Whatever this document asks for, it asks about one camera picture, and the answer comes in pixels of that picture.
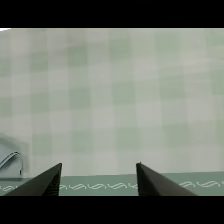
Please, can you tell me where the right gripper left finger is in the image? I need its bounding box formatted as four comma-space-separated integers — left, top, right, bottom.
3, 162, 63, 197

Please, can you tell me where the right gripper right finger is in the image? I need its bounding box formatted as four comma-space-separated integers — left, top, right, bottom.
135, 162, 198, 197

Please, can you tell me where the light blue shirt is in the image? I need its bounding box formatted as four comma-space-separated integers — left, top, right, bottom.
0, 133, 30, 180

